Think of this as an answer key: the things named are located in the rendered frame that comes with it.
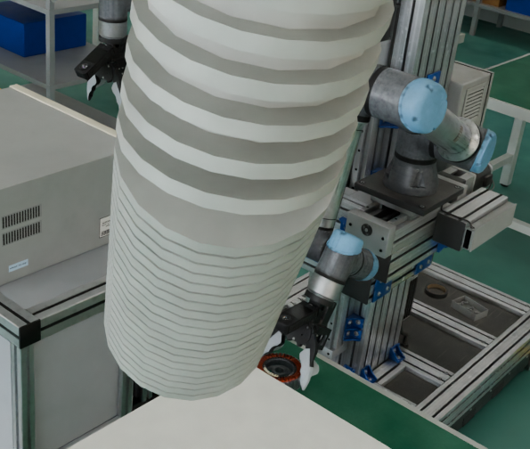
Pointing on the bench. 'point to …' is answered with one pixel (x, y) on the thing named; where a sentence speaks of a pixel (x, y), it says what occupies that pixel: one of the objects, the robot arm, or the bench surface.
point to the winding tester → (32, 184)
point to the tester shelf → (44, 298)
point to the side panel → (67, 387)
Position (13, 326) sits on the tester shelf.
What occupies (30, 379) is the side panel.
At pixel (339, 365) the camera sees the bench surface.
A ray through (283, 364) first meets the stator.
